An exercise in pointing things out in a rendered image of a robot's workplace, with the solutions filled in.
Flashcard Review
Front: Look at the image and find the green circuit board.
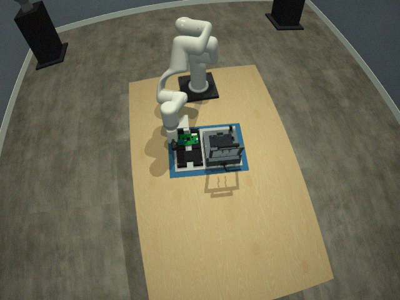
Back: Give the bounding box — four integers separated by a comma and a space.
177, 133, 199, 145

